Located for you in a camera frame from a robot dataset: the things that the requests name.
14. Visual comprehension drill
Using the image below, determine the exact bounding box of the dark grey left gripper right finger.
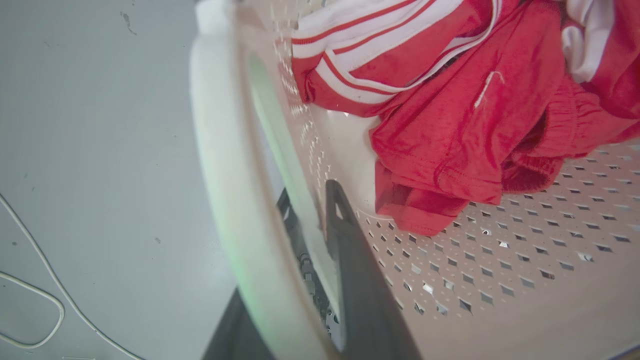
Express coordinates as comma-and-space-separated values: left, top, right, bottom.
325, 179, 423, 360

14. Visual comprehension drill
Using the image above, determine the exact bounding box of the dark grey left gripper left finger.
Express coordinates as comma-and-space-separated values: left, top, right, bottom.
201, 188, 346, 360

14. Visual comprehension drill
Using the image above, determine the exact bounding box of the white perforated plastic laundry basket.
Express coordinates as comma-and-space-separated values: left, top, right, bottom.
189, 0, 640, 360

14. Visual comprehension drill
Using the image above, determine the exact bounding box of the red garment with white stripes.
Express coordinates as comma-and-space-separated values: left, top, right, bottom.
291, 0, 640, 237

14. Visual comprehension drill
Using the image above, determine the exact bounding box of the thin white cable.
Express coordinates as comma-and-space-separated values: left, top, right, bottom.
0, 194, 146, 360

